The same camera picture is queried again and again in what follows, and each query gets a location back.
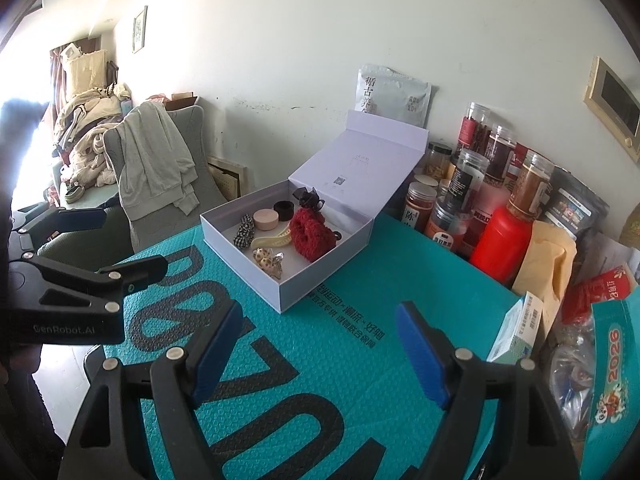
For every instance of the framed board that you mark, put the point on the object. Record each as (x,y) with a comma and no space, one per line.
(230,180)

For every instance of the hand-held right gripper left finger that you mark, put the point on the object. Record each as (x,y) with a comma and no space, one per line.
(215,355)

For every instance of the red snack packet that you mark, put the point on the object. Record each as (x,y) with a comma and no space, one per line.
(600,292)

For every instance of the white gift box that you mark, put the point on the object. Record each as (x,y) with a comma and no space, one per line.
(320,280)

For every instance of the silver white foil pouch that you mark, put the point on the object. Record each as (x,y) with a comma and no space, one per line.
(395,95)

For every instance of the pink round compact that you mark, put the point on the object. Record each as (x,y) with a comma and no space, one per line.
(265,219)

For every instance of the black snack bag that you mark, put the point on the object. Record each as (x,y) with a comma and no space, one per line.
(575,205)

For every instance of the woven straw hat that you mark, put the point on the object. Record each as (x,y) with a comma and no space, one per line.
(632,235)

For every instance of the teal bubble mailer mat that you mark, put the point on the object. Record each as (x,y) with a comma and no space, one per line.
(425,270)

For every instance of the pile of beige clothes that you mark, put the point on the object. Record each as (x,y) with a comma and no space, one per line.
(85,125)

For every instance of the mushroom decorated clear hair clip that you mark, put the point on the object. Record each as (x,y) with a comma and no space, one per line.
(265,260)

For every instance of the brown cardboard box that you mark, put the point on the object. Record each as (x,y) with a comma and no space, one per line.
(181,101)

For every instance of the small wall picture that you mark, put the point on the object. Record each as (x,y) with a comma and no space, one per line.
(140,30)

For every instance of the kraft paper bag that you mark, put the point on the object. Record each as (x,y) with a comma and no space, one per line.
(545,265)

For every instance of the clear bag of snacks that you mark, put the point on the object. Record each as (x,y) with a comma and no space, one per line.
(570,380)

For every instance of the red fuzzy scrunchie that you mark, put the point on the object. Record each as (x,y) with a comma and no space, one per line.
(310,235)

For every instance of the grey chair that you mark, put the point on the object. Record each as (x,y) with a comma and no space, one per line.
(200,160)

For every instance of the red canister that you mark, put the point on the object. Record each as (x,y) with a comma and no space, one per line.
(500,245)

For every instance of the black white checkered scrunchie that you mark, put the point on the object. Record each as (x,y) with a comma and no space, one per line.
(243,232)

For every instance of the cluster of clear plastic jars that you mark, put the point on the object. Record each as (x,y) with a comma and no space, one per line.
(470,175)

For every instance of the cream hair clip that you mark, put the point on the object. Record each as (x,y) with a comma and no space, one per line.
(272,241)

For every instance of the teal printed carton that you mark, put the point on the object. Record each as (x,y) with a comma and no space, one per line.
(615,385)

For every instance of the dark green armchair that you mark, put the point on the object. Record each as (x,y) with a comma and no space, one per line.
(85,245)

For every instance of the black claw hair clip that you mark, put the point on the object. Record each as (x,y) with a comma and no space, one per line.
(307,199)

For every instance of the white green medicine box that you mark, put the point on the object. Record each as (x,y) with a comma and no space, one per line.
(515,330)

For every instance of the black hair band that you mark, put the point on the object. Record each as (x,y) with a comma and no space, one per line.
(284,212)

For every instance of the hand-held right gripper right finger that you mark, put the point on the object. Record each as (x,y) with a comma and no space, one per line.
(425,355)

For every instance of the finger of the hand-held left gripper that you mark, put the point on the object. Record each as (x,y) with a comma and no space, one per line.
(80,219)
(130,272)

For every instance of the wooden framed wall panel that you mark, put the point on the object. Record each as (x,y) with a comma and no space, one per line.
(615,92)

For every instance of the grey hoodie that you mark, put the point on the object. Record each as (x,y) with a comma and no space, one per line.
(150,160)

